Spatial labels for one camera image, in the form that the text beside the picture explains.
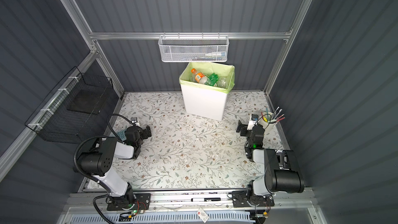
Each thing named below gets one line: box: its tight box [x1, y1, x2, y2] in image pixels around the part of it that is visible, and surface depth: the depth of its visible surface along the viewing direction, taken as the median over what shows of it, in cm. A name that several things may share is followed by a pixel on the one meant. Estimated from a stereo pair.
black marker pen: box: [190, 197, 221, 202], surface depth 75 cm
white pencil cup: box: [257, 112, 278, 131], surface depth 95 cm
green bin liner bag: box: [179, 61, 236, 94], surface depth 94 cm
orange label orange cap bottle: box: [190, 68, 211, 86], surface depth 87 cm
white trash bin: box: [180, 84, 228, 121], surface depth 87 cm
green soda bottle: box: [207, 72, 219, 87], surface depth 94 cm
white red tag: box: [196, 207, 210, 223], surface depth 71 cm
